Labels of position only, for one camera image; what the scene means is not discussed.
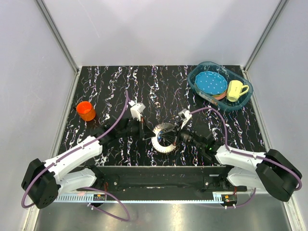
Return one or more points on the yellow ceramic mug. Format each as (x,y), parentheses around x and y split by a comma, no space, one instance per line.
(235,90)

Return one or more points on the pink plate under blue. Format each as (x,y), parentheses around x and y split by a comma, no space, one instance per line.
(220,96)

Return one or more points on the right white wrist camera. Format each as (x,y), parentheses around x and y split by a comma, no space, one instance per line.
(185,115)

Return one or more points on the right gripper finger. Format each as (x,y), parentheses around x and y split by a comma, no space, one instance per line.
(166,140)
(170,132)

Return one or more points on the teal transparent plastic basket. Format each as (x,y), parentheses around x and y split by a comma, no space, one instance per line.
(229,75)

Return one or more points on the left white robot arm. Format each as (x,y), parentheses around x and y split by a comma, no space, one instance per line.
(45,180)

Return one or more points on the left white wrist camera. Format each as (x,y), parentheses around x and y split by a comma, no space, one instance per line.
(136,110)

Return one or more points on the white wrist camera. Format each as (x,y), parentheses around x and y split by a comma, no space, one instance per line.
(136,110)
(185,115)

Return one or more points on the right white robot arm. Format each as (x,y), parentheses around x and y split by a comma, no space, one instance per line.
(269,171)

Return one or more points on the orange plastic cup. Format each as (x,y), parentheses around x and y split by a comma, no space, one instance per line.
(86,111)

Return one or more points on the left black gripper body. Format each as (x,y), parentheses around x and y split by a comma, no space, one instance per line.
(135,129)

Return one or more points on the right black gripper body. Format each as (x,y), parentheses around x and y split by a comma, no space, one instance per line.
(187,136)

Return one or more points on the blue polka dot plate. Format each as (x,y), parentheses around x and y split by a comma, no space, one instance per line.
(211,83)

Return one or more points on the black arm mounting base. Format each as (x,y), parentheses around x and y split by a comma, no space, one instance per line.
(119,178)

